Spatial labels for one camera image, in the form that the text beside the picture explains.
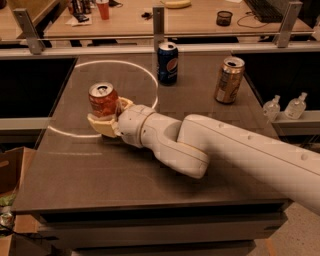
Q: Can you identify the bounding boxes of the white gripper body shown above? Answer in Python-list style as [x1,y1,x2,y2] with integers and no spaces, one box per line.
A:
[118,105,155,148]

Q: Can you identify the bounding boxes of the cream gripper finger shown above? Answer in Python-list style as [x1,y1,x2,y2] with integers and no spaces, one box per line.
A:
[115,97,133,116]
[87,113,119,138]

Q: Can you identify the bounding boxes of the red coke can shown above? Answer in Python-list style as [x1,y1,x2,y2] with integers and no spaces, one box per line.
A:
[88,82,118,117]

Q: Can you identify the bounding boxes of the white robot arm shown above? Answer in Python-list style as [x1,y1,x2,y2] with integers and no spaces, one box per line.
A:
[87,98,320,214]

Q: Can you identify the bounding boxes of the blue pepsi can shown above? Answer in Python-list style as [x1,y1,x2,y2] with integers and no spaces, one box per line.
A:
[157,42,178,85]

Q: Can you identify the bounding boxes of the gold soda can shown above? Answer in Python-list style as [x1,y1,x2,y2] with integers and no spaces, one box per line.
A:
[214,56,245,104]

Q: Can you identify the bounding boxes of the black keys on desk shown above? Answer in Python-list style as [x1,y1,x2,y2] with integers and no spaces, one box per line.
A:
[141,12,152,20]

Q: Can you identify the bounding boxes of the brown cardboard box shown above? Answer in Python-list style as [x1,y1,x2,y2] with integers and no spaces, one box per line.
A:
[0,147,36,196]

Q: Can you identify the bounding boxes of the red plastic cup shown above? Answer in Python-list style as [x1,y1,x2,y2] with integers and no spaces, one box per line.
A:
[96,0,109,20]

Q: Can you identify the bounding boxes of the dark bottles on desk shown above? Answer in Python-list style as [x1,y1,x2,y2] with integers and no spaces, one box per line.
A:
[67,0,91,23]

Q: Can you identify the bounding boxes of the yellow banana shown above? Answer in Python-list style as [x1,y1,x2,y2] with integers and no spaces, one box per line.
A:
[163,0,191,9]

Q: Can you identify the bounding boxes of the black mesh cup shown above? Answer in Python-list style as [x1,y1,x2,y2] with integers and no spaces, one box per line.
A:
[216,11,233,26]

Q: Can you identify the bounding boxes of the clear sanitizer bottle left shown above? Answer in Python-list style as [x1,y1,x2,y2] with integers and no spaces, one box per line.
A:
[263,95,280,122]

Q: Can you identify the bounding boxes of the clear sanitizer bottle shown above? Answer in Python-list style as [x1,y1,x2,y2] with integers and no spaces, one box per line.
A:
[284,92,307,119]
[263,95,280,122]

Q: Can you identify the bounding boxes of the clear sanitizer bottle right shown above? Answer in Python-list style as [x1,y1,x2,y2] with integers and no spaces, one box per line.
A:
[284,92,307,119]

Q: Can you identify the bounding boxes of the black keyboard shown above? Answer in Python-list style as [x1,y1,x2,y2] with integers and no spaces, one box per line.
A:
[244,0,283,23]

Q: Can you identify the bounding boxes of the middle metal bracket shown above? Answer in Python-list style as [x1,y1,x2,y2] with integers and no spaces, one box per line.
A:
[153,6,164,51]

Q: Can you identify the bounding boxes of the metal bracket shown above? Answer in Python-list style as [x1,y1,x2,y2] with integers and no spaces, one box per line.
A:
[273,0,303,48]
[13,8,45,55]
[153,6,164,51]

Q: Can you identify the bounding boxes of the left metal bracket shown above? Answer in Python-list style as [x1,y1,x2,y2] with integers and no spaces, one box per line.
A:
[13,8,45,55]

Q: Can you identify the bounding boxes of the black cable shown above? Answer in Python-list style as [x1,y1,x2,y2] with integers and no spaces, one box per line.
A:
[236,11,269,29]

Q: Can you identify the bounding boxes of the right metal bracket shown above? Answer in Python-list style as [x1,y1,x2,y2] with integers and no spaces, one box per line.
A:
[273,0,303,48]

